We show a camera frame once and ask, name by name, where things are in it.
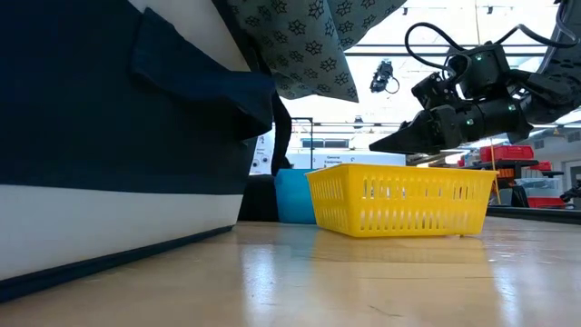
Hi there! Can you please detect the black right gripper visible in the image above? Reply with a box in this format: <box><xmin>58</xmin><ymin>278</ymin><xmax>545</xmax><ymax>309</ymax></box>
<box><xmin>369</xmin><ymin>96</ymin><xmax>535</xmax><ymax>156</ymax></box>

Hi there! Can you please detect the yellow plastic basket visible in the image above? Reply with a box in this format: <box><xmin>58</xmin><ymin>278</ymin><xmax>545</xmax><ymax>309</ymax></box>
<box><xmin>306</xmin><ymin>163</ymin><xmax>499</xmax><ymax>239</ymax></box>

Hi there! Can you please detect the grey patterned gown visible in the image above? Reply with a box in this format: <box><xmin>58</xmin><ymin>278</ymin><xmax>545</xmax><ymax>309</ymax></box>
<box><xmin>226</xmin><ymin>0</ymin><xmax>408</xmax><ymax>104</ymax></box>

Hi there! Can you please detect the red plastic bin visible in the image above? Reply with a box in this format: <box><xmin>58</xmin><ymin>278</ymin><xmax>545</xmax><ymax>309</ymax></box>
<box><xmin>526</xmin><ymin>196</ymin><xmax>567</xmax><ymax>210</ymax></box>
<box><xmin>478</xmin><ymin>144</ymin><xmax>536</xmax><ymax>164</ymax></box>

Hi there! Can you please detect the navy fabric storage bin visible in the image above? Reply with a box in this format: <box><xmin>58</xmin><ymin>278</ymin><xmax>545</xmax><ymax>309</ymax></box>
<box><xmin>0</xmin><ymin>0</ymin><xmax>293</xmax><ymax>304</ymax></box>

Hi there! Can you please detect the white board with text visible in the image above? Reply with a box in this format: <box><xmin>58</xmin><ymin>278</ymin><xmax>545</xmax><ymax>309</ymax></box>
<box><xmin>285</xmin><ymin>152</ymin><xmax>408</xmax><ymax>171</ymax></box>

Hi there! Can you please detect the teal plastic tray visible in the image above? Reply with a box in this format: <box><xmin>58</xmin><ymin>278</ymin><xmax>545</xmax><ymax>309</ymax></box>
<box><xmin>274</xmin><ymin>168</ymin><xmax>319</xmax><ymax>225</ymax></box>

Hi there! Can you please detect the clear plastic container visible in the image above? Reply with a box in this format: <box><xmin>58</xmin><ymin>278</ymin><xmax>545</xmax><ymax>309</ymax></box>
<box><xmin>514</xmin><ymin>177</ymin><xmax>565</xmax><ymax>199</ymax></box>

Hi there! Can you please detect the white signboard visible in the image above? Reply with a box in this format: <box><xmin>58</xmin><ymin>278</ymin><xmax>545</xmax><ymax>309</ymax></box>
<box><xmin>249</xmin><ymin>131</ymin><xmax>277</xmax><ymax>176</ymax></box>

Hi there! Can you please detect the black overhead camera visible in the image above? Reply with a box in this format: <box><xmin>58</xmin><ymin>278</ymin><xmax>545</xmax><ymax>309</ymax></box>
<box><xmin>369</xmin><ymin>60</ymin><xmax>401</xmax><ymax>95</ymax></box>

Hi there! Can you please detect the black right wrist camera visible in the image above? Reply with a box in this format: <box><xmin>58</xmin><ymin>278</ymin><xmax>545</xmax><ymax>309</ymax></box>
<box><xmin>410</xmin><ymin>43</ymin><xmax>512</xmax><ymax>110</ymax></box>

